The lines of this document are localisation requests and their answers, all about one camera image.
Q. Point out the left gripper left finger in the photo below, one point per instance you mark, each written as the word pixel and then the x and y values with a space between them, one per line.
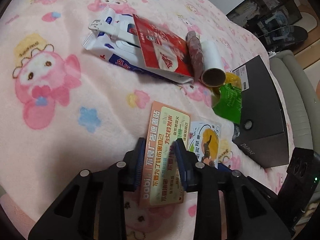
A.
pixel 93 202

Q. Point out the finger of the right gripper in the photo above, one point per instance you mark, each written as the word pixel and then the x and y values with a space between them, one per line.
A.
pixel 222 169

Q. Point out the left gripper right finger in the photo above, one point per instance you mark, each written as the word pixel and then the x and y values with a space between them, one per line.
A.
pixel 248 213

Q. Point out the round cartoon sticker pack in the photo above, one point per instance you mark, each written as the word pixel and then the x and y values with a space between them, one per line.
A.
pixel 204 141

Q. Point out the orange green sticker card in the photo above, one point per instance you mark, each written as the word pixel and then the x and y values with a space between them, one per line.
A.
pixel 161 185

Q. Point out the black Daphne box lid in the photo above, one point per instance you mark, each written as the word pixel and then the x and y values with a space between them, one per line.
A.
pixel 263 132

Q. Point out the green yellow snack packet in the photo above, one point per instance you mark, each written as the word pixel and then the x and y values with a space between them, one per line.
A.
pixel 229 99

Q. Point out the white cardboard tube roll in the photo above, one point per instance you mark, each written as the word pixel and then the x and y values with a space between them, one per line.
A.
pixel 213 74

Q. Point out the pink cartoon blanket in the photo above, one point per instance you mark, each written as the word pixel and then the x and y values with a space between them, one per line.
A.
pixel 64 109

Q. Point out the brown crumpled wrapper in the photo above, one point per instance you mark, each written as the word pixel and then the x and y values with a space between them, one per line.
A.
pixel 196 54

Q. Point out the red packet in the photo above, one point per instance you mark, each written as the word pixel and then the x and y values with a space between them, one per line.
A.
pixel 164 53

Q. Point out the black glass cabinet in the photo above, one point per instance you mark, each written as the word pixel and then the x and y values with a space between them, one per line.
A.
pixel 272 22

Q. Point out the white blue wet wipes pack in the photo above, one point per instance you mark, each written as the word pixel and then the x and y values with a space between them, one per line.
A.
pixel 114 39

